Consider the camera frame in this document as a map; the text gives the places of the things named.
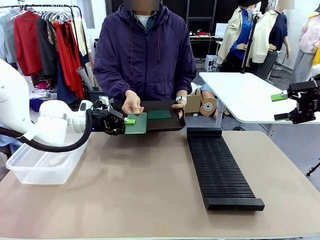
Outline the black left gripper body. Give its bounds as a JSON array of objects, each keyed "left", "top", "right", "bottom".
[{"left": 90, "top": 107, "right": 127, "bottom": 137}]

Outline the dark storage bin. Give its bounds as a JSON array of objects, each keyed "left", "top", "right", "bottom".
[{"left": 87, "top": 89, "right": 109, "bottom": 104}]

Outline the green PCB board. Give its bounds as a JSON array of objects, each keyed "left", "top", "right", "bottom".
[
  {"left": 147, "top": 110, "right": 172, "bottom": 119},
  {"left": 124, "top": 112, "right": 148, "bottom": 135}
]

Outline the small black tripod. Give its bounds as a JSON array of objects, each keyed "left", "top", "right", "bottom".
[{"left": 306, "top": 157, "right": 320, "bottom": 177}]

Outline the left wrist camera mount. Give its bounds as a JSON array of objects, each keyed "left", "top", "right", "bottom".
[{"left": 93, "top": 96, "right": 111, "bottom": 111}]

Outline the dark grey office chair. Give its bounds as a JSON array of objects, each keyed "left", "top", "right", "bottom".
[{"left": 256, "top": 49, "right": 280, "bottom": 81}]

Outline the black plastic tray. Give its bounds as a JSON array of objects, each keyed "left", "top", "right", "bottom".
[{"left": 109, "top": 99, "right": 187, "bottom": 133}]

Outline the cream hanging garment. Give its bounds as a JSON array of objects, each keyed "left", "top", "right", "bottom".
[{"left": 73, "top": 16, "right": 89, "bottom": 58}]

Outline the light blue cloth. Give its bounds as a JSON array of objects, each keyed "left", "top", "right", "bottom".
[{"left": 0, "top": 134, "right": 24, "bottom": 149}]

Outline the dark grey coat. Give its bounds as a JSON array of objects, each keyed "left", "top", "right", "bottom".
[{"left": 36, "top": 16, "right": 60, "bottom": 81}]

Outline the white crate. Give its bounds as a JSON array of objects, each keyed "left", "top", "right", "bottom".
[{"left": 204, "top": 54, "right": 220, "bottom": 72}]

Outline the clear plastic box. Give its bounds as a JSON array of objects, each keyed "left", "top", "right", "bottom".
[{"left": 5, "top": 136, "right": 88, "bottom": 186}]

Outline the black slotted PCB rack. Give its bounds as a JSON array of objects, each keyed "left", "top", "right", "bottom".
[{"left": 186, "top": 127, "right": 266, "bottom": 211}]

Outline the person in purple jacket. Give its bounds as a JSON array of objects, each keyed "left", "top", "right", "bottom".
[{"left": 92, "top": 3, "right": 198, "bottom": 103}]

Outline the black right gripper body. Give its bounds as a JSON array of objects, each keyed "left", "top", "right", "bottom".
[{"left": 287, "top": 79, "right": 320, "bottom": 125}]

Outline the person's right forearm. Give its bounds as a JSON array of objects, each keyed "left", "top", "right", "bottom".
[{"left": 93, "top": 71, "right": 137, "bottom": 101}]

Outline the brown cardboard box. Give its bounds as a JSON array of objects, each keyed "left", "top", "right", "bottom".
[{"left": 184, "top": 88, "right": 202, "bottom": 116}]

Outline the pink white clothes pile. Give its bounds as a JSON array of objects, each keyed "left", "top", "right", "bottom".
[{"left": 29, "top": 82, "right": 58, "bottom": 101}]

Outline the red shirt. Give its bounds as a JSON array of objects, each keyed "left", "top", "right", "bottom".
[{"left": 13, "top": 11, "right": 44, "bottom": 77}]

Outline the beige paper roll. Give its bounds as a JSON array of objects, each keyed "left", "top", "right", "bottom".
[{"left": 84, "top": 61, "right": 100, "bottom": 89}]

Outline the black metal clothes rack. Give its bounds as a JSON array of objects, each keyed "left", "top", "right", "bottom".
[{"left": 0, "top": 4, "right": 88, "bottom": 103}]

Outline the white paper roll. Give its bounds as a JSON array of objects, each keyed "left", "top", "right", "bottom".
[{"left": 76, "top": 66, "right": 95, "bottom": 92}]

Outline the red dress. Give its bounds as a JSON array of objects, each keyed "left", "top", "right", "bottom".
[{"left": 53, "top": 21, "right": 85, "bottom": 101}]

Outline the mannequin with pink sweater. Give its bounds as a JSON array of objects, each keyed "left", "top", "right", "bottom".
[{"left": 291, "top": 13, "right": 320, "bottom": 85}]

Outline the person's right hand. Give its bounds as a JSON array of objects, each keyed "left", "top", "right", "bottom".
[{"left": 121, "top": 89, "right": 145, "bottom": 116}]

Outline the brown cardboard spool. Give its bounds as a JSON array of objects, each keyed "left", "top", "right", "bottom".
[{"left": 199, "top": 96, "right": 219, "bottom": 119}]

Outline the light grey shirt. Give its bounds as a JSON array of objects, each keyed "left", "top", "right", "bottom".
[{"left": 0, "top": 11, "right": 19, "bottom": 65}]

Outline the person's left forearm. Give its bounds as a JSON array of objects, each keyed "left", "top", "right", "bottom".
[{"left": 172, "top": 71, "right": 198, "bottom": 100}]

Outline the mannequin with beige jacket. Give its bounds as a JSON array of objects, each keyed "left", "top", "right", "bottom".
[{"left": 216, "top": 0, "right": 257, "bottom": 67}]

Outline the person's left hand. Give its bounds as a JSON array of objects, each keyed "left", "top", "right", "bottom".
[{"left": 171, "top": 99, "right": 187, "bottom": 119}]

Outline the white monitor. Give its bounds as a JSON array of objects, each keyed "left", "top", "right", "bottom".
[{"left": 214, "top": 22, "right": 230, "bottom": 38}]

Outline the mannequin with cream navy top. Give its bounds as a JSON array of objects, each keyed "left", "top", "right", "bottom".
[{"left": 251, "top": 0, "right": 292, "bottom": 65}]

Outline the black tripod pole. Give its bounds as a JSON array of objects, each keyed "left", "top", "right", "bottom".
[{"left": 240, "top": 12, "right": 260, "bottom": 75}]

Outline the white table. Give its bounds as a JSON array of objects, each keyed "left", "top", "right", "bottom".
[{"left": 198, "top": 71, "right": 320, "bottom": 129}]

